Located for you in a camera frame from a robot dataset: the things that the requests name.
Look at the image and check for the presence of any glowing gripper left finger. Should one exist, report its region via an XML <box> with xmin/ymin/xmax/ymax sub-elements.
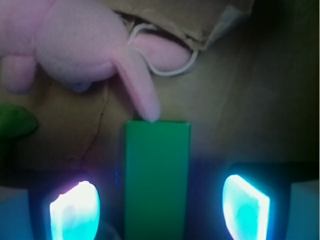
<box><xmin>27</xmin><ymin>172</ymin><xmax>101</xmax><ymax>240</ymax></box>

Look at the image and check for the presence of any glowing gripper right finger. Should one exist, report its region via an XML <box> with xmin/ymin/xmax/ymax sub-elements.
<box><xmin>221</xmin><ymin>163</ymin><xmax>293</xmax><ymax>240</ymax></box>

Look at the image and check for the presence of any green rectangular block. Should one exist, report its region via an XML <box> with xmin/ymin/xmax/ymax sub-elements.
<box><xmin>124</xmin><ymin>120</ymin><xmax>191</xmax><ymax>240</ymax></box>

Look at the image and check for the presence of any green plush frog toy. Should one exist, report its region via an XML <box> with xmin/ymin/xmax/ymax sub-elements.
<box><xmin>0</xmin><ymin>103</ymin><xmax>39</xmax><ymax>164</ymax></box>

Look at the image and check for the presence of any brown paper bag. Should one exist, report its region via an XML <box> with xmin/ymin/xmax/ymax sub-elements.
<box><xmin>0</xmin><ymin>0</ymin><xmax>320</xmax><ymax>189</ymax></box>

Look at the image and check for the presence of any pink plush bunny toy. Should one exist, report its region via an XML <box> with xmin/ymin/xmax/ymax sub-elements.
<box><xmin>0</xmin><ymin>0</ymin><xmax>197</xmax><ymax>123</ymax></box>

